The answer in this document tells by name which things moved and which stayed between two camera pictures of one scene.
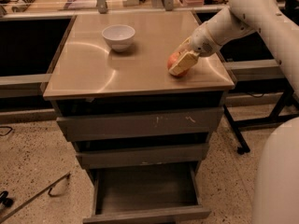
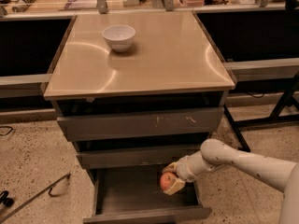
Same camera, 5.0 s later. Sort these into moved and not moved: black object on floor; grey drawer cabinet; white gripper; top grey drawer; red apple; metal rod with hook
Moved: red apple; white gripper
Not moved: metal rod with hook; black object on floor; grey drawer cabinet; top grey drawer
